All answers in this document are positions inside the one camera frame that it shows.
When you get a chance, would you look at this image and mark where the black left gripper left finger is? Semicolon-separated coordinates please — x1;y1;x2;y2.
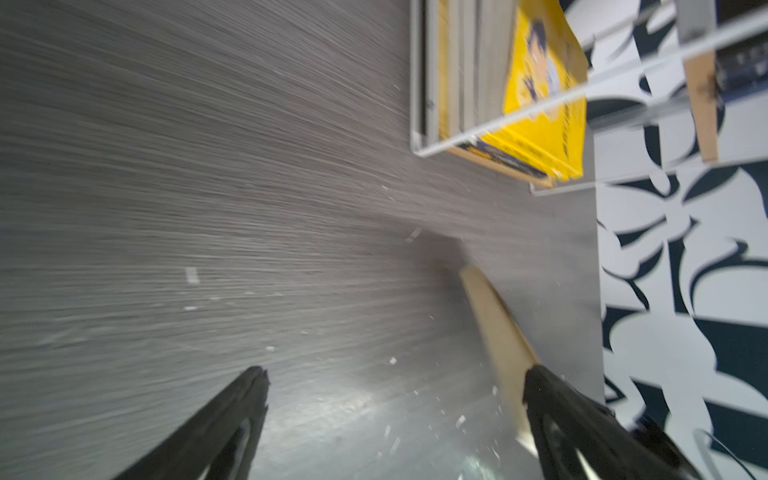
117;366;270;479

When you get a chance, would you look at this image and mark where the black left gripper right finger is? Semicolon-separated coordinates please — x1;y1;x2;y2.
523;365;701;479

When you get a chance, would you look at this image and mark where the blue book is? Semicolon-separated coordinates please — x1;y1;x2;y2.
460;265;540;456

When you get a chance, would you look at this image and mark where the yellow book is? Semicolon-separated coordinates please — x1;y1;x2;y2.
459;0;517;132
476;1;589;181

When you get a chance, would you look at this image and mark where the wooden white-framed bookshelf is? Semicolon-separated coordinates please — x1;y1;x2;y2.
409;1;767;194

